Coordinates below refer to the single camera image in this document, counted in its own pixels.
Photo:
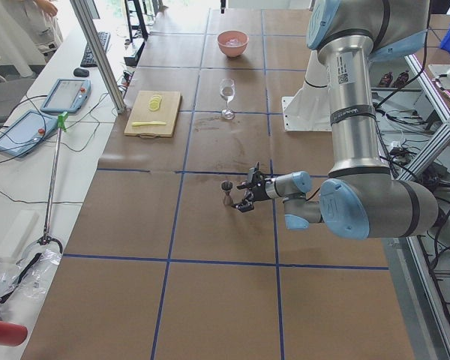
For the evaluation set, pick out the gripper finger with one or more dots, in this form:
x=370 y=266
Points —
x=247 y=185
x=245 y=205

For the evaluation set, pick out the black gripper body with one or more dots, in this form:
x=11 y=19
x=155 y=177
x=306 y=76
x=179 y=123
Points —
x=259 y=191

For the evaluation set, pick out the steel double jigger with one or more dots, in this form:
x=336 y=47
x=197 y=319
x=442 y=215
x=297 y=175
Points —
x=226 y=186

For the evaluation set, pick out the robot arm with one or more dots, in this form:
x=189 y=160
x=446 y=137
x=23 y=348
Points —
x=359 y=199

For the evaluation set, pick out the wine glass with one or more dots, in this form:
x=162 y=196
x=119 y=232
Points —
x=227 y=92

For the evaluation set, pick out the ice cubes pile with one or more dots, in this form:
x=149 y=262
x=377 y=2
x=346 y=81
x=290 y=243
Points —
x=233 y=42

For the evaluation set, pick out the wooden cutting board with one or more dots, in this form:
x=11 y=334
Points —
x=168 y=112

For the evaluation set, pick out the lemon slice one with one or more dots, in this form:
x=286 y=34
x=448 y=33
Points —
x=153 y=109

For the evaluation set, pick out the yellow plastic knife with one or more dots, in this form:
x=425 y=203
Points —
x=148 y=123

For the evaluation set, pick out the pink bowl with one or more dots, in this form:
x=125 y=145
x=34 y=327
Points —
x=232 y=52

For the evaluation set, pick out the upper teach pendant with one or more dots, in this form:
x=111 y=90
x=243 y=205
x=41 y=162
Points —
x=67 y=95

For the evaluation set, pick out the teach pendant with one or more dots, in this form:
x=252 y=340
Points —
x=26 y=132
x=67 y=95

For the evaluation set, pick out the black computer mouse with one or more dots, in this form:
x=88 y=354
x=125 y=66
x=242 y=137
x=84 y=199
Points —
x=80 y=72

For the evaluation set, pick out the green tipped reacher stick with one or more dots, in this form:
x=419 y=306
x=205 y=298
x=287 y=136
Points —
x=46 y=238

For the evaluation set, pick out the lower teach pendant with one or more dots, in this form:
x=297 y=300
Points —
x=26 y=132

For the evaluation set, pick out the clear plastic bag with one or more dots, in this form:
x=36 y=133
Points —
x=30 y=277

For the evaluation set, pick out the person at desk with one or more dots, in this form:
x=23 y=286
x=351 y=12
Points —
x=29 y=33

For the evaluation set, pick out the red cylinder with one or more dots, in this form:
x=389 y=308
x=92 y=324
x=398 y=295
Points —
x=12 y=334

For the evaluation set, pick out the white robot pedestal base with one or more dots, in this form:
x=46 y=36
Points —
x=308 y=109

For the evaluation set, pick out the aluminium truss frame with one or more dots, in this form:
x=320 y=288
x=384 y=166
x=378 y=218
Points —
x=414 y=125

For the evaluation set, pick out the aluminium frame post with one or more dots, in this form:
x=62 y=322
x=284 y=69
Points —
x=84 y=17

